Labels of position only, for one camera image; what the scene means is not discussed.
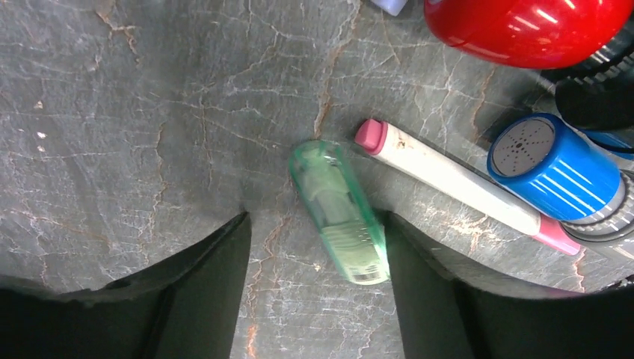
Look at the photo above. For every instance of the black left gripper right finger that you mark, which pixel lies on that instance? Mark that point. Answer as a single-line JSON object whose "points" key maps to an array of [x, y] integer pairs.
{"points": [[450, 306]]}

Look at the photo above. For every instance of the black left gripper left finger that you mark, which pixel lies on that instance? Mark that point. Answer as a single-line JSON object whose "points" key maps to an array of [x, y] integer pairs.
{"points": [[185, 306]]}

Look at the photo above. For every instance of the green small highlighter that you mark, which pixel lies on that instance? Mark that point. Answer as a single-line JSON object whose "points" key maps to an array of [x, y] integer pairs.
{"points": [[344, 219]]}

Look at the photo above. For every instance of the pink pen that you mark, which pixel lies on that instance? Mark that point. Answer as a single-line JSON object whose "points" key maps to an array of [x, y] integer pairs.
{"points": [[394, 147]]}

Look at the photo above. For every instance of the blue grey small cylinder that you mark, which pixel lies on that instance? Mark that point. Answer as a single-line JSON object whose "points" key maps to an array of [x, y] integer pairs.
{"points": [[584, 198]]}

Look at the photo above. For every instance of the red black stamp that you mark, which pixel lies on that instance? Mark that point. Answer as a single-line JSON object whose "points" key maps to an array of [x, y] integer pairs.
{"points": [[585, 48]]}

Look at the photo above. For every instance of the white lilac capped marker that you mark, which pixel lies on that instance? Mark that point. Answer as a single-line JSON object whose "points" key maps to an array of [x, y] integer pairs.
{"points": [[392, 7]]}

